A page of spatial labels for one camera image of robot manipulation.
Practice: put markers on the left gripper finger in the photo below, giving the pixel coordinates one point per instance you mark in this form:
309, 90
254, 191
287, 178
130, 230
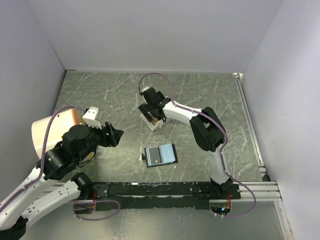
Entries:
118, 134
111, 134

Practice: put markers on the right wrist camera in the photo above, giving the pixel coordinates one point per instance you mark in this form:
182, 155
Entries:
145, 89

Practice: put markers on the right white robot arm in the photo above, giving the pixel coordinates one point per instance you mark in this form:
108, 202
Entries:
207, 129

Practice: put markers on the black leather card holder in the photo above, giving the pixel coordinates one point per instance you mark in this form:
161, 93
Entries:
168, 155

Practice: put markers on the beige cylindrical lamp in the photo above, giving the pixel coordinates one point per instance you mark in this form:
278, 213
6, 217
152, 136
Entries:
61, 124

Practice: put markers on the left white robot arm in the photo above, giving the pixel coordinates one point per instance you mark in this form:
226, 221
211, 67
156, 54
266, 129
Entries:
23, 206

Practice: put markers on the aluminium frame rail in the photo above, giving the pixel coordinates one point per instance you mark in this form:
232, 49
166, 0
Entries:
263, 191

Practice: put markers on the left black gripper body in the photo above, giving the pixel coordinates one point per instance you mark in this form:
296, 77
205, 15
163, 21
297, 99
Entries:
97, 136

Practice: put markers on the white card tray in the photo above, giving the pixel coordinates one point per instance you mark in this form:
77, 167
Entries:
150, 118

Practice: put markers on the right side aluminium rail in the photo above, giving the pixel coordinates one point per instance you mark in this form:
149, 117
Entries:
261, 165

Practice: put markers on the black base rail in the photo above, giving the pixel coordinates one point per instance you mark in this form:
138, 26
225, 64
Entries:
163, 195

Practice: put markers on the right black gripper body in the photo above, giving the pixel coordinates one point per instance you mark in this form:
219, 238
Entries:
144, 108

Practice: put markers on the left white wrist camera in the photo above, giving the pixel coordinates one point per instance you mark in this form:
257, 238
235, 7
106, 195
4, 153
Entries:
92, 117

